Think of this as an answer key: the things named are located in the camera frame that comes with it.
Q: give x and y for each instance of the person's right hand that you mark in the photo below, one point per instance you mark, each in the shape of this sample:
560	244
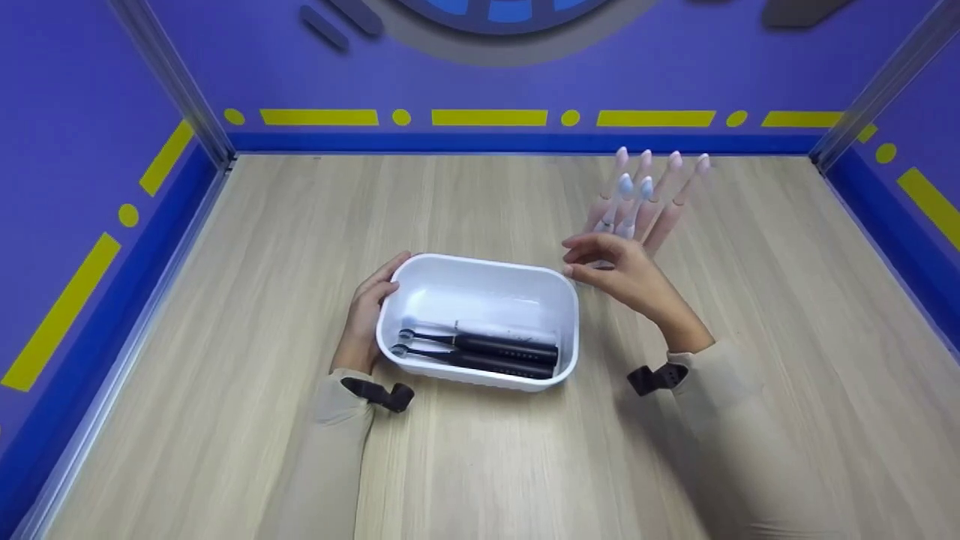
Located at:
637	285

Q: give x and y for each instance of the person's left hand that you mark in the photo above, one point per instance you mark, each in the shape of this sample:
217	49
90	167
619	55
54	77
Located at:
361	322

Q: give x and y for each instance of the person's left fingers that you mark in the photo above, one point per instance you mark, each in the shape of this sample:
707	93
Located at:
386	268

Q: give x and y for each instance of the person's left thumb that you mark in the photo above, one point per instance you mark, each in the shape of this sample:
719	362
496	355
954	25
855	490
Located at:
385	292

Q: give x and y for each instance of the person's right fingers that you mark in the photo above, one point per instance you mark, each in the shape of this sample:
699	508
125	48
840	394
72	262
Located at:
589	243

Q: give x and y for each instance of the person's right thumb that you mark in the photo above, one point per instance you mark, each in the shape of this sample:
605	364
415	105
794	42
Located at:
583	274

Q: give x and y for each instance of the white plastic bin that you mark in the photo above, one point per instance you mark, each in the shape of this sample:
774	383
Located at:
487	289

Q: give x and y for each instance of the person's left forearm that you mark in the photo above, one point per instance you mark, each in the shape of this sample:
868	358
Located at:
330	465

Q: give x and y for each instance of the person's right forearm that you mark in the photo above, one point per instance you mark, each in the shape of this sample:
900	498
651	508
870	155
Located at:
750	450

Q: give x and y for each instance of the white toothbrush blue head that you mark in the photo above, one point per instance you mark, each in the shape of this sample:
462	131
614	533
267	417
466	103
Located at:
646	190
624	184

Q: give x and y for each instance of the white electric toothbrush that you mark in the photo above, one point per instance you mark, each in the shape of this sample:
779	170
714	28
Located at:
519	331

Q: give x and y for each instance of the black wrist band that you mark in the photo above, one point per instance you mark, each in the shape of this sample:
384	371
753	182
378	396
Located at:
382	394
656	379

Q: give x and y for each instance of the black electric toothbrush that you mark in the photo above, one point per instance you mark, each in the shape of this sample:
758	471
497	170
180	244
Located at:
502	346
495	364

